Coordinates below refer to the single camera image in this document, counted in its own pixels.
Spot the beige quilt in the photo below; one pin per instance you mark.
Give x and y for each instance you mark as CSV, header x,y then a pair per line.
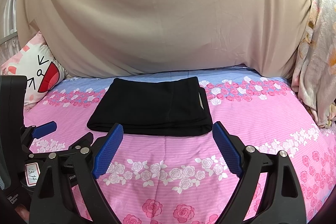
x,y
105,38

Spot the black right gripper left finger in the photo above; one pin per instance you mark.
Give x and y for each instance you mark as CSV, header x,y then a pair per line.
x,y
67,190

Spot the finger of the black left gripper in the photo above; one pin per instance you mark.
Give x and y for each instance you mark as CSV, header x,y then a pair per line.
x,y
44,129

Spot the floral cream blanket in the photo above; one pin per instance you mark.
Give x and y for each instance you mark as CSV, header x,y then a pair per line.
x,y
314,73

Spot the striped grey curtain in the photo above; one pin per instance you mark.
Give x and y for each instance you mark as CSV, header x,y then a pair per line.
x,y
9,36

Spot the black pants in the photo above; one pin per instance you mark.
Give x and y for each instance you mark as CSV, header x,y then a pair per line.
x,y
172,108

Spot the pink rose bed sheet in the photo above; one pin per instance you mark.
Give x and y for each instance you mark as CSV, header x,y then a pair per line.
x,y
186,180

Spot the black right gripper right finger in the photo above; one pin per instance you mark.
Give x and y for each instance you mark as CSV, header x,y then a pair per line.
x,y
268,190

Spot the white cat face pillow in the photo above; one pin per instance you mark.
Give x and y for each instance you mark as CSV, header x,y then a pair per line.
x,y
35,61

